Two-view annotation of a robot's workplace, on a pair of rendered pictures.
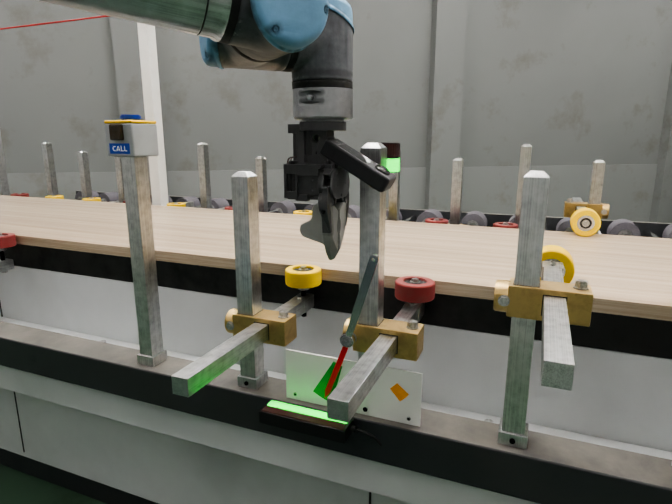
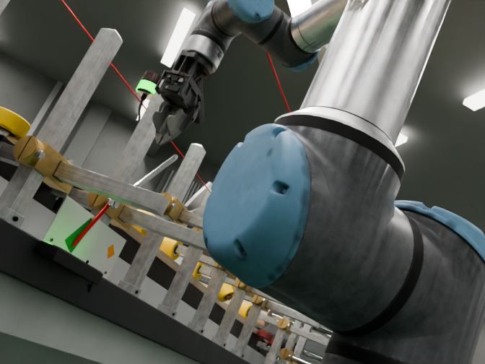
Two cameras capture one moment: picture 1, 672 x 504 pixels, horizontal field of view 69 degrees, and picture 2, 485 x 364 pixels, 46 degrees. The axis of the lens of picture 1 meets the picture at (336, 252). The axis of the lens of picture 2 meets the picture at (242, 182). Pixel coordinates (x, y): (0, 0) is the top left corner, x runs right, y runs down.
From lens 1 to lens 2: 142 cm
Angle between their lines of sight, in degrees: 92
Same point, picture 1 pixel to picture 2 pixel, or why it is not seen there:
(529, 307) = (177, 213)
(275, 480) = not seen: outside the picture
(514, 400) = (146, 266)
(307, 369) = (71, 219)
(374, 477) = (45, 327)
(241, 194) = (112, 50)
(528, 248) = (188, 182)
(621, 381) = not seen: hidden behind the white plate
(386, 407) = (99, 262)
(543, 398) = not seen: hidden behind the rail
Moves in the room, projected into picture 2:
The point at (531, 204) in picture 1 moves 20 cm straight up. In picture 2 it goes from (197, 161) to (227, 100)
